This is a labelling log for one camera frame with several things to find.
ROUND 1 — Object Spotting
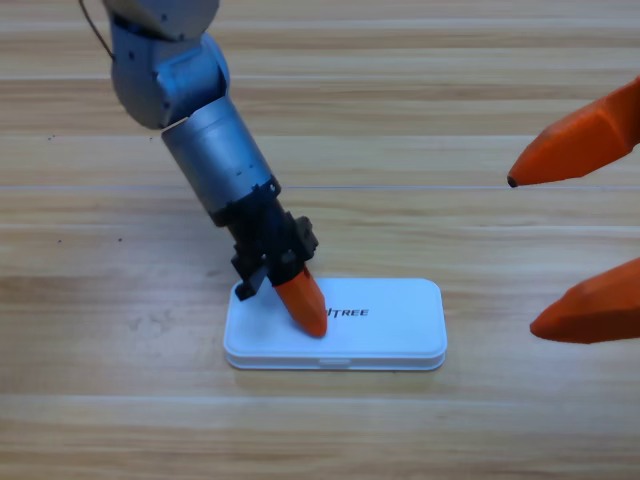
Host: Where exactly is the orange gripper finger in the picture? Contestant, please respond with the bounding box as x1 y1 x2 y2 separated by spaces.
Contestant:
528 256 640 346

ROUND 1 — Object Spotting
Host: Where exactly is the white Unitree pencil case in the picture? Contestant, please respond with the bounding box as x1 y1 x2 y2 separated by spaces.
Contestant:
222 277 449 372

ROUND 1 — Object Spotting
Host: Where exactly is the orange gripper finger with dark tip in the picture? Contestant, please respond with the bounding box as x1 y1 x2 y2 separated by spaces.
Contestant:
506 74 640 190

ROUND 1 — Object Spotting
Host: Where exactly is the thin brown arm cable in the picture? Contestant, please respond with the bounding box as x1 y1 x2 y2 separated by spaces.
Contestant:
77 0 117 64

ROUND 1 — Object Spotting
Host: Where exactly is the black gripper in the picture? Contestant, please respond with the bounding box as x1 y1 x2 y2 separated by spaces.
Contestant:
213 187 330 338

